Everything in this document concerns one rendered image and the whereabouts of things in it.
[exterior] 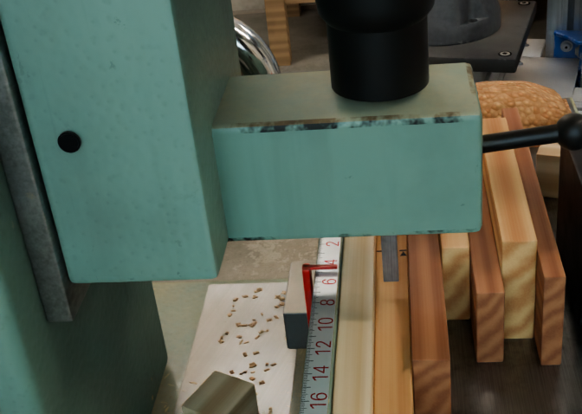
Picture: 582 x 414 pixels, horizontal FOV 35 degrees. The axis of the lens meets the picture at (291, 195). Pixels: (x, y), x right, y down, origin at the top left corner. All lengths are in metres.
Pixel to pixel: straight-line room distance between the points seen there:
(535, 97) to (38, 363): 0.48
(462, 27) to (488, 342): 0.73
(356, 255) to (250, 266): 1.72
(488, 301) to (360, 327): 0.08
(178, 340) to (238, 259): 1.56
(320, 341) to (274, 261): 1.80
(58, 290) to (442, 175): 0.21
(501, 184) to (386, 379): 0.17
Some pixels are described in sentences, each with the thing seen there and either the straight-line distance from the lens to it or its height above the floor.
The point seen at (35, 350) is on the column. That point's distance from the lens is 0.50.
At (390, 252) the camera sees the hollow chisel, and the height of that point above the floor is 0.97.
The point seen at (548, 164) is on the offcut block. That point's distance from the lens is 0.72.
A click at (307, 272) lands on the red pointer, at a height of 0.96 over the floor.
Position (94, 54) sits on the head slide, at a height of 1.13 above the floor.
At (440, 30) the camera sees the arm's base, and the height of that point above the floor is 0.84.
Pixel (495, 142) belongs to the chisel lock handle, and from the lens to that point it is 0.51.
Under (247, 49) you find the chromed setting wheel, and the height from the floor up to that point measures 1.05.
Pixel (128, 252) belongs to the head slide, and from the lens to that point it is 0.48.
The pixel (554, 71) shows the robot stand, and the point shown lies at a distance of 1.39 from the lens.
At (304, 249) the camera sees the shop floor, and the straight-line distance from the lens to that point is 2.33.
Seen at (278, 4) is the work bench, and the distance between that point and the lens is 3.35.
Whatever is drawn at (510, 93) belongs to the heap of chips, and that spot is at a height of 0.94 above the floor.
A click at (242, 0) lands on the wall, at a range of 4.02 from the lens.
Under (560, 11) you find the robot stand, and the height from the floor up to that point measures 0.79.
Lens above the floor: 1.27
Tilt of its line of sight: 30 degrees down
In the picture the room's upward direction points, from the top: 7 degrees counter-clockwise
